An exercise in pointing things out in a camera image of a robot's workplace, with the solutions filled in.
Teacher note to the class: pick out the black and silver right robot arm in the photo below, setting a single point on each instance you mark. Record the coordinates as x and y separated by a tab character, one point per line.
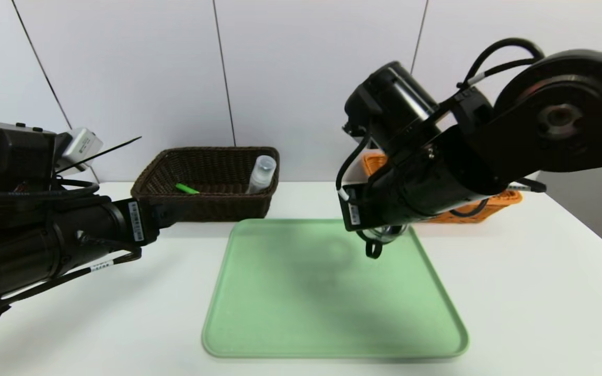
515	141

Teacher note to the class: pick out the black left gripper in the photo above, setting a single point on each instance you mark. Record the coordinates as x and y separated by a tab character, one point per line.
138	221

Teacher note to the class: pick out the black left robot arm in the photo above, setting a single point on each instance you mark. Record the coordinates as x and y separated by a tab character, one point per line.
34	245

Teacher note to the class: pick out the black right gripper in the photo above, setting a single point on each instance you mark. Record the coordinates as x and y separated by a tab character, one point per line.
355	210

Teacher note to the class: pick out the dark brown wicker basket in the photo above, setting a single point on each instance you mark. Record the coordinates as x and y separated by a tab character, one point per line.
212	206

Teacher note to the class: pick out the orange wicker basket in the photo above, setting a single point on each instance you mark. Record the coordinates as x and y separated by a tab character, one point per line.
507	198

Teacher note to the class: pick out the light green plastic tray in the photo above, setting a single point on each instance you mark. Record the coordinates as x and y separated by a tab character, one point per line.
332	313

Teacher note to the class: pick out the clear plastic bottle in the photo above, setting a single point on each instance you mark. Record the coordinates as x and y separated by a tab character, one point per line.
262	175

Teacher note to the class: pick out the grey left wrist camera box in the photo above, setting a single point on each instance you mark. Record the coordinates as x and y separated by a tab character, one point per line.
81	147

